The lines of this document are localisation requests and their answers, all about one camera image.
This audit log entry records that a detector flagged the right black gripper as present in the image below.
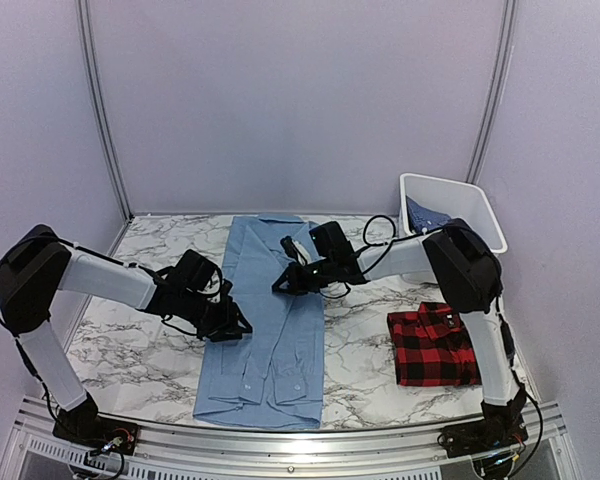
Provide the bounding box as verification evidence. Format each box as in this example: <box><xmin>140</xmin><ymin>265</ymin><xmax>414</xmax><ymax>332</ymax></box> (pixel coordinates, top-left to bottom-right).
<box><xmin>272</xmin><ymin>256</ymin><xmax>337</xmax><ymax>294</ymax></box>

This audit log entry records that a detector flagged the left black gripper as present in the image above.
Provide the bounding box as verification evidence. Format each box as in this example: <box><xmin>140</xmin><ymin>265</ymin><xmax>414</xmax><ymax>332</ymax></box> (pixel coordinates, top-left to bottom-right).
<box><xmin>178</xmin><ymin>289</ymin><xmax>252</xmax><ymax>343</ymax></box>

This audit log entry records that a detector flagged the light blue long sleeve shirt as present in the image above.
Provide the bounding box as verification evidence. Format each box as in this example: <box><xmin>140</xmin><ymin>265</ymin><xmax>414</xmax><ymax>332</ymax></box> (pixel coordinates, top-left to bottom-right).
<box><xmin>193</xmin><ymin>214</ymin><xmax>325</xmax><ymax>429</ymax></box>

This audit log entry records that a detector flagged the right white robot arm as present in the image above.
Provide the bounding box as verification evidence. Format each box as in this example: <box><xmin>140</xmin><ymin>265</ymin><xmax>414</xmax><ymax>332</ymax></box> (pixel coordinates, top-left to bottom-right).
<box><xmin>271</xmin><ymin>218</ymin><xmax>529</xmax><ymax>448</ymax></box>

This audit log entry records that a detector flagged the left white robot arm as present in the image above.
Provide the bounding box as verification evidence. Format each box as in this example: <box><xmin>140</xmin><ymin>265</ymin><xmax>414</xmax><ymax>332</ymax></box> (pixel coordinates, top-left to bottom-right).
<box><xmin>0</xmin><ymin>224</ymin><xmax>253</xmax><ymax>445</ymax></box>

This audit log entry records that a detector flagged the dark blue patterned shirt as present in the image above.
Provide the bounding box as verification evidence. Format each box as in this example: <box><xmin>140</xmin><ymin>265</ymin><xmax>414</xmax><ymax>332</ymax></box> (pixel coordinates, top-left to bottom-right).
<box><xmin>406</xmin><ymin>197</ymin><xmax>459</xmax><ymax>234</ymax></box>

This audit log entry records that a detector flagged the red black plaid shirt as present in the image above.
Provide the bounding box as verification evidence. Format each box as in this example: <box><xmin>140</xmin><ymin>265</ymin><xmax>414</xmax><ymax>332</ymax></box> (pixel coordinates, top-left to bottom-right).
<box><xmin>386</xmin><ymin>302</ymin><xmax>481</xmax><ymax>387</ymax></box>

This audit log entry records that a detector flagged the white plastic bin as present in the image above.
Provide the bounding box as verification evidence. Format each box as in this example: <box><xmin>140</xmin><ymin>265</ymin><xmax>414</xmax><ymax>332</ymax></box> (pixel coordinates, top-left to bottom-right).
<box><xmin>399</xmin><ymin>173</ymin><xmax>508</xmax><ymax>257</ymax></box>

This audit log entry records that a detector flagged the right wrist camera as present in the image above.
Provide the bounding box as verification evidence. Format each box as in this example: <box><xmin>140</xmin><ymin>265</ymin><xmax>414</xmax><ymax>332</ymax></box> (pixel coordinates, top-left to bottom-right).
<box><xmin>280</xmin><ymin>221</ymin><xmax>354</xmax><ymax>266</ymax></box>

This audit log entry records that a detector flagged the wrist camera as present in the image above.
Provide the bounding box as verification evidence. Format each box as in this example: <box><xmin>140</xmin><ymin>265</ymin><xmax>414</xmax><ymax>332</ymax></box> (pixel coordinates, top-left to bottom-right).
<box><xmin>280</xmin><ymin>221</ymin><xmax>354</xmax><ymax>266</ymax></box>
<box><xmin>169</xmin><ymin>249</ymin><xmax>224</xmax><ymax>298</ymax></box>

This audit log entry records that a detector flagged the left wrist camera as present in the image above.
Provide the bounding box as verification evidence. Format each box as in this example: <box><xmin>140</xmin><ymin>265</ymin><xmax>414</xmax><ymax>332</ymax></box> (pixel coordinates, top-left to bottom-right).
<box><xmin>169</xmin><ymin>249</ymin><xmax>224</xmax><ymax>298</ymax></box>

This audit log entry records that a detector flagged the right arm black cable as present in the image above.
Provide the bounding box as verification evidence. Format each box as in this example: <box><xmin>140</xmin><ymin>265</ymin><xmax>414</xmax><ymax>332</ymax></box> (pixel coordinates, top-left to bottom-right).
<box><xmin>362</xmin><ymin>214</ymin><xmax>401</xmax><ymax>249</ymax></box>

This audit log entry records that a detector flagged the aluminium table front rail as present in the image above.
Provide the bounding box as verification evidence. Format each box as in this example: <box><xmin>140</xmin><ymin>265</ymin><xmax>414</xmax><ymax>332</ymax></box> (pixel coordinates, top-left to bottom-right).
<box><xmin>0</xmin><ymin>397</ymin><xmax>584</xmax><ymax>479</ymax></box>

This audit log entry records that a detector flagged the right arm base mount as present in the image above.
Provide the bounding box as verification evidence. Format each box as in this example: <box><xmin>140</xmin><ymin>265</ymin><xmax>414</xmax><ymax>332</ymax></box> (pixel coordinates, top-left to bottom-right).
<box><xmin>437</xmin><ymin>418</ymin><xmax>529</xmax><ymax>458</ymax></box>

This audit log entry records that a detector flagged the left wall aluminium profile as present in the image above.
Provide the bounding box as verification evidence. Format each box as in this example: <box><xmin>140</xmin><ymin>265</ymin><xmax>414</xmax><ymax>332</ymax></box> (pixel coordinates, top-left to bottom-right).
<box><xmin>75</xmin><ymin>0</ymin><xmax>134</xmax><ymax>222</ymax></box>

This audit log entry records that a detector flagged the wall aluminium profile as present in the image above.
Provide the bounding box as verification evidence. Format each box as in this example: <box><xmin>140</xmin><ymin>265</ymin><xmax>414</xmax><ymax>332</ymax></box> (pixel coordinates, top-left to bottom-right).
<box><xmin>465</xmin><ymin>0</ymin><xmax>519</xmax><ymax>185</ymax></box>
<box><xmin>75</xmin><ymin>0</ymin><xmax>134</xmax><ymax>222</ymax></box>

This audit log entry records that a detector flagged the right wall aluminium profile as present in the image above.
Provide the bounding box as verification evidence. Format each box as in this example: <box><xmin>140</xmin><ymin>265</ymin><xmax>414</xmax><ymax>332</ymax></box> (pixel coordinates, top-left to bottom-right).
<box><xmin>465</xmin><ymin>0</ymin><xmax>519</xmax><ymax>185</ymax></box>

